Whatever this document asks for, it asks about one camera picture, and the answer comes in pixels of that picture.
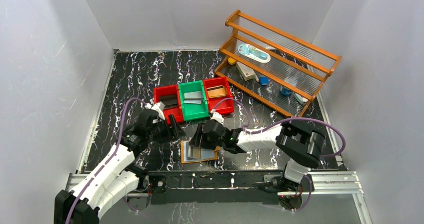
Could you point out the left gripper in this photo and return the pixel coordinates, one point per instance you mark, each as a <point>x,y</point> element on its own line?
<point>167,130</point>

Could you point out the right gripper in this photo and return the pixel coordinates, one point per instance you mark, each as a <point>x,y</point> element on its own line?
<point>200,136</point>

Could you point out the orange card holder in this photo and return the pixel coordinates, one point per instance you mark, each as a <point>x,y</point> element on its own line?
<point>207,154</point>

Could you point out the silver VIP card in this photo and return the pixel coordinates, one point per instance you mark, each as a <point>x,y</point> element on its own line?
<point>193,94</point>

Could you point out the gold card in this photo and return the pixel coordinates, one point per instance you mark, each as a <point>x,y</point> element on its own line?
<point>216,96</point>
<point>216,90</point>

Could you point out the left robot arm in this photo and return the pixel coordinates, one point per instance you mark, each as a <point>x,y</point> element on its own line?
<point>117,174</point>

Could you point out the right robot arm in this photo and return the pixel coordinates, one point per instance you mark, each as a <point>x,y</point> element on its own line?
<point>303,144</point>

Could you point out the black card in bin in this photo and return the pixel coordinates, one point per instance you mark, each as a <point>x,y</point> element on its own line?
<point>170,101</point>

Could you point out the grey card in bin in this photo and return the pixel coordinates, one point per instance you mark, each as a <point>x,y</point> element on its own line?
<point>196,100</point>

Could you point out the gold card in bin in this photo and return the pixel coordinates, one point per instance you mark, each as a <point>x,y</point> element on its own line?
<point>216,96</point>

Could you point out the green bin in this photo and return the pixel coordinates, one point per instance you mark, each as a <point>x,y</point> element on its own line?
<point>193,111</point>

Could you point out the left red bin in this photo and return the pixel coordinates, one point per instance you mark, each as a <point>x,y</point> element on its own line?
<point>176,111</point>

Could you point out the red bin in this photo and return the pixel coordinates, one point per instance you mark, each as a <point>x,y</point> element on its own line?
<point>176,111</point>
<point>225,107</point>

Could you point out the right red bin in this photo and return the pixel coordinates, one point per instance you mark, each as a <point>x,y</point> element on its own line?
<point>225,107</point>

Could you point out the white small box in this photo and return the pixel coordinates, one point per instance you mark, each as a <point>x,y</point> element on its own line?
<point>246,72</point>

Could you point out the yellow small object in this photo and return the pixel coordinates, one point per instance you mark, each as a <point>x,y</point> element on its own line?
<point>231,61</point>

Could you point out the blue round object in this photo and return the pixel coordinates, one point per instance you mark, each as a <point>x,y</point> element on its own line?
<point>263,80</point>

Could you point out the dark blue cup object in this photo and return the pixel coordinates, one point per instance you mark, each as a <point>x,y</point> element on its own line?
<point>285,91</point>

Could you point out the blue packaged tool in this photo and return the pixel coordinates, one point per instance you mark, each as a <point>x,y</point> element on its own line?
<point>254,53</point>

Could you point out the orange wooden rack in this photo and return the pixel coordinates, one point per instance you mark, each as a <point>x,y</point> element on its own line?
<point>296,64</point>

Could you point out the light blue white object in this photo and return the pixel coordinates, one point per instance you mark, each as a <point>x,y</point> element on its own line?
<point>300,99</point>

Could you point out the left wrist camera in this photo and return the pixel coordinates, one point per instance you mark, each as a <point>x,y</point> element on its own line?
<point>158,107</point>

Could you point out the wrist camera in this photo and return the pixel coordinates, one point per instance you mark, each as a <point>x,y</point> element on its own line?
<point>217,117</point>
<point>158,107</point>

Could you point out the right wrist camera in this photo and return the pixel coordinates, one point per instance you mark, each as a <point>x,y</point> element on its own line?
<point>217,117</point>

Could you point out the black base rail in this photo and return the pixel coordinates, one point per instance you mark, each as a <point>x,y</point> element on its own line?
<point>216,186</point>

